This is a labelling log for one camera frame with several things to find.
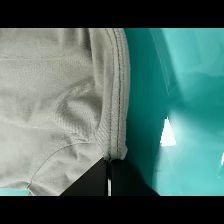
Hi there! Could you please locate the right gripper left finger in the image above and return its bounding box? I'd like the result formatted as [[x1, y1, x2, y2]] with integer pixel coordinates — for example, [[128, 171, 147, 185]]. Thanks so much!
[[58, 157, 110, 197]]

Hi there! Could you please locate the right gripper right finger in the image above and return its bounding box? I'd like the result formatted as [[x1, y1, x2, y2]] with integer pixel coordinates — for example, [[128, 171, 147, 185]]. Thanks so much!
[[108, 156, 161, 197]]

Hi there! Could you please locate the grey T-shirt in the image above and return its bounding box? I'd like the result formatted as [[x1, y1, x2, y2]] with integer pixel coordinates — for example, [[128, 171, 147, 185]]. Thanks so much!
[[0, 27, 132, 197]]

